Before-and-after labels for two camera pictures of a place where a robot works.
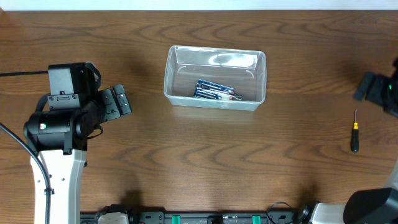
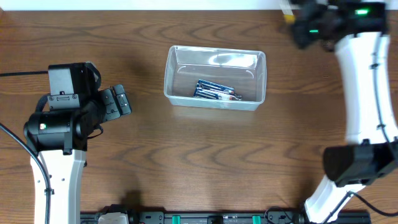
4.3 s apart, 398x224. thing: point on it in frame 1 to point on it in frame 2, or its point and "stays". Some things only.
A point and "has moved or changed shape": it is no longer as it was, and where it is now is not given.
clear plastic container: (215, 78) stays
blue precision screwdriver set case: (211, 90) stays
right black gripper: (382, 83) to (300, 40)
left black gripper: (110, 111) stays
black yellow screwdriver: (355, 136) has moved or changed shape
